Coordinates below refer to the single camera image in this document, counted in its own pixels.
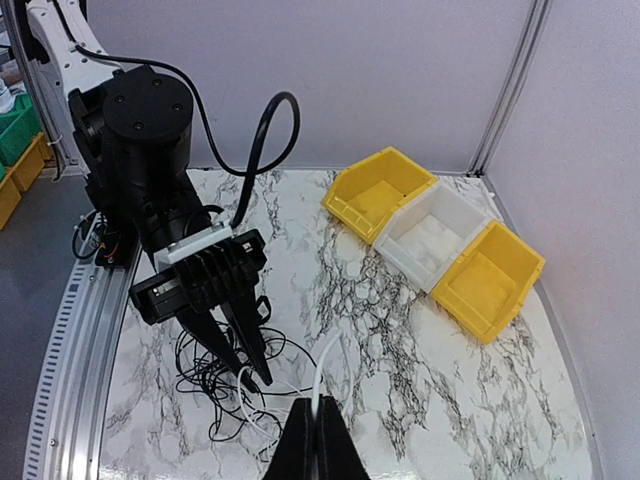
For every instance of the yellow storage bins outside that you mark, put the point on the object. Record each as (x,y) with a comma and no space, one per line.
(22,175)

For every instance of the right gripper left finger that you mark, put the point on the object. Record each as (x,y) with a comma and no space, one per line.
(293,457)

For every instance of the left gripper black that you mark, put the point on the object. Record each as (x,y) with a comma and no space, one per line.
(222,275)

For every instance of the white bin middle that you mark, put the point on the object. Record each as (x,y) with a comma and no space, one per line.
(424,238)

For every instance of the yellow bin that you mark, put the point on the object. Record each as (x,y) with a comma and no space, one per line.
(487,285)
(366,195)

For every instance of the yellow bin near left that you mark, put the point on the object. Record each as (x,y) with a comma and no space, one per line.
(366,195)

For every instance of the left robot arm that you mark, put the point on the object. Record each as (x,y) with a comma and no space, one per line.
(133,130)

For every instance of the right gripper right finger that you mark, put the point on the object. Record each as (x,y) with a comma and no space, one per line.
(337,455)

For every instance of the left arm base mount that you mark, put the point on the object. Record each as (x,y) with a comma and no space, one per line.
(95,239)

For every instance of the yellow bin far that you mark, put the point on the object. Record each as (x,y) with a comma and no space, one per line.
(487,285)

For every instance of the right corner aluminium post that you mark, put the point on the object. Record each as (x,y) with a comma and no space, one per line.
(512,86)

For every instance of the green storage bins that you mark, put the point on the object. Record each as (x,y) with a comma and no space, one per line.
(18,128)

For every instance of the aluminium front rail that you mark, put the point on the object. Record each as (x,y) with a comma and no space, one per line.
(66,425)

